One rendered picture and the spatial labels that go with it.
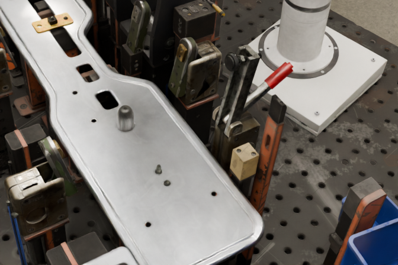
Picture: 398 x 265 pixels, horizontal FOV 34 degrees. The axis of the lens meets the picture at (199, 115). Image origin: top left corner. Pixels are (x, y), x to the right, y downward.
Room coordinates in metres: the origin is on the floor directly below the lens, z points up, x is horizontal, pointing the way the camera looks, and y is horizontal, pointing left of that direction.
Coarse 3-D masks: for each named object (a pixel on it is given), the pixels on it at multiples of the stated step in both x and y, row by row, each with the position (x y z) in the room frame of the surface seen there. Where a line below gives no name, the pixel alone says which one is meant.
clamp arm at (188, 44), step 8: (184, 40) 0.96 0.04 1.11; (192, 40) 0.96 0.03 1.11; (184, 48) 0.95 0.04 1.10; (192, 48) 0.95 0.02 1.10; (176, 56) 0.96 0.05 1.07; (184, 56) 0.95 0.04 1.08; (192, 56) 0.95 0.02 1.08; (176, 64) 0.96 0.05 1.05; (184, 64) 0.94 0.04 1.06; (176, 72) 0.95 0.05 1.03; (184, 72) 0.94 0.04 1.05; (176, 80) 0.94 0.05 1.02; (184, 80) 0.94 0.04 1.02; (176, 88) 0.94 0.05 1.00; (184, 88) 0.94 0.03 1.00; (176, 96) 0.93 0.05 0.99
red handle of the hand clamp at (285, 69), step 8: (288, 64) 0.88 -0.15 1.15; (280, 72) 0.86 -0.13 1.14; (288, 72) 0.87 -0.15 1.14; (264, 80) 0.86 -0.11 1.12; (272, 80) 0.85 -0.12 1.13; (280, 80) 0.86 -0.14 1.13; (256, 88) 0.85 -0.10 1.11; (264, 88) 0.84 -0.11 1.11; (272, 88) 0.85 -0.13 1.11; (248, 96) 0.84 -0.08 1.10; (256, 96) 0.83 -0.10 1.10; (248, 104) 0.82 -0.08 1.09; (224, 120) 0.80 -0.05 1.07
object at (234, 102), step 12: (240, 48) 0.83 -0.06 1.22; (228, 60) 0.80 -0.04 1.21; (240, 60) 0.81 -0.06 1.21; (252, 60) 0.80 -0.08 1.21; (240, 72) 0.82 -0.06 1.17; (252, 72) 0.81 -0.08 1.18; (228, 84) 0.82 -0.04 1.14; (240, 84) 0.80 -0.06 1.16; (228, 96) 0.82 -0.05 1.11; (240, 96) 0.80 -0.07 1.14; (228, 108) 0.82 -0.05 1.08; (240, 108) 0.80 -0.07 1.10; (216, 120) 0.81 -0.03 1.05; (228, 120) 0.79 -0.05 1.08
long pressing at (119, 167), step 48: (0, 0) 1.16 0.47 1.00; (48, 0) 1.18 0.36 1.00; (48, 48) 1.02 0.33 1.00; (48, 96) 0.89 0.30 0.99; (96, 96) 0.90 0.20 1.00; (144, 96) 0.91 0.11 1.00; (96, 144) 0.77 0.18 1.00; (144, 144) 0.78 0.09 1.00; (192, 144) 0.80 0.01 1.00; (96, 192) 0.67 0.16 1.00; (144, 192) 0.68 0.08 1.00; (192, 192) 0.69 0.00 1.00; (240, 192) 0.69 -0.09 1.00; (144, 240) 0.58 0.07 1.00; (192, 240) 0.59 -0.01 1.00; (240, 240) 0.60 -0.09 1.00
